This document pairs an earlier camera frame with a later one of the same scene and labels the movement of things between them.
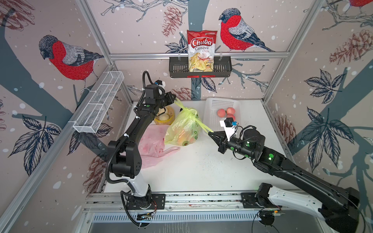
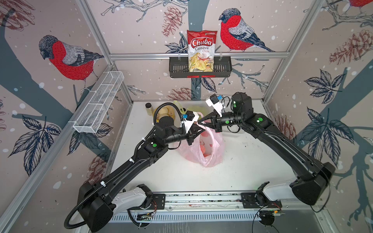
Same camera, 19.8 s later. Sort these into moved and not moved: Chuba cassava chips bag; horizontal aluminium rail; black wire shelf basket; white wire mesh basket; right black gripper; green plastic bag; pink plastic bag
Moved: pink plastic bag; right black gripper; green plastic bag
Not moved: horizontal aluminium rail; Chuba cassava chips bag; white wire mesh basket; black wire shelf basket
